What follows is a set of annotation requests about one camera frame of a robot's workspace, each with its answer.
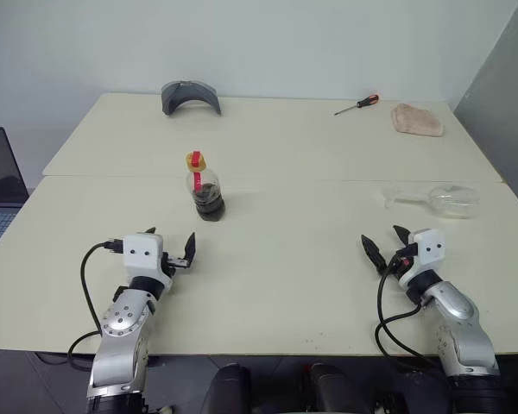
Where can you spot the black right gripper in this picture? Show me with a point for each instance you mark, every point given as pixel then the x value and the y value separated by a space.
pixel 399 255

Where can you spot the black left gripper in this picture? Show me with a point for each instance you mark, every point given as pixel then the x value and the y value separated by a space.
pixel 172 261

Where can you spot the cola bottle with yellow cap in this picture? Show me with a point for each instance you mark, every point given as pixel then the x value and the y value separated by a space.
pixel 209 202

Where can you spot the clear stemmed glass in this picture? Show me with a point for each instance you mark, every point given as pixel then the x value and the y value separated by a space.
pixel 453 202

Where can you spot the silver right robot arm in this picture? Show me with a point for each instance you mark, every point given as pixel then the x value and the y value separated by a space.
pixel 457 306

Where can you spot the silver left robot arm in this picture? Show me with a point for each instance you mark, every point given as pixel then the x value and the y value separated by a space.
pixel 121 319

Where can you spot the pink cloth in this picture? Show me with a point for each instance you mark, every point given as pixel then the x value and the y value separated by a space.
pixel 416 121

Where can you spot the red and black screwdriver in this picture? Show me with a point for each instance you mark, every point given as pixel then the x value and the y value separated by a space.
pixel 367 102

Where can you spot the grey curved plastic shield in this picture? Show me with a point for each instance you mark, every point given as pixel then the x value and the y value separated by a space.
pixel 190 90

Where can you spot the dark rounded shape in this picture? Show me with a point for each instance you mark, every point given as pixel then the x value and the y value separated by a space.
pixel 231 388
pixel 332 388

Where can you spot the grey partition panel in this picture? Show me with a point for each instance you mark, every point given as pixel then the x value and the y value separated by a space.
pixel 500 108

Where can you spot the dark laptop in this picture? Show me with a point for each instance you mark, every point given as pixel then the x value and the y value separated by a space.
pixel 0 164

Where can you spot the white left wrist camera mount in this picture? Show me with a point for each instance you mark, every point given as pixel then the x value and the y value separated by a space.
pixel 142 254

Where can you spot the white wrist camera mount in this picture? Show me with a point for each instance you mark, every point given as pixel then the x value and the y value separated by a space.
pixel 142 254
pixel 429 250

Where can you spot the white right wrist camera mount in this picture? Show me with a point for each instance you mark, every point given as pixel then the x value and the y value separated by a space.
pixel 429 250

